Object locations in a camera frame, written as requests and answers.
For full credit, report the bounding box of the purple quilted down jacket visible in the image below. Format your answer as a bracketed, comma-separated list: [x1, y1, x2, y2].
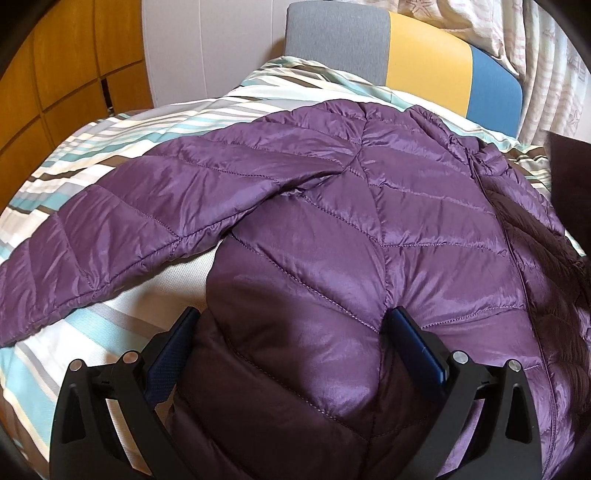
[1, 100, 590, 479]

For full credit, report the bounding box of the striped bed cover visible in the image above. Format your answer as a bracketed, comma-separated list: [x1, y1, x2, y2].
[0, 55, 583, 480]

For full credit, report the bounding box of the patterned cream curtain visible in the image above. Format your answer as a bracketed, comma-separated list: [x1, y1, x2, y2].
[370, 0, 590, 145]

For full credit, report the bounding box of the orange wooden wardrobe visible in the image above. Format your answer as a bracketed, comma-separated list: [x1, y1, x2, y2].
[1, 1, 153, 205]

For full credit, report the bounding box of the grey yellow blue headboard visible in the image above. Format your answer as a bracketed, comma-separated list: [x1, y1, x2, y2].
[284, 1, 523, 137]

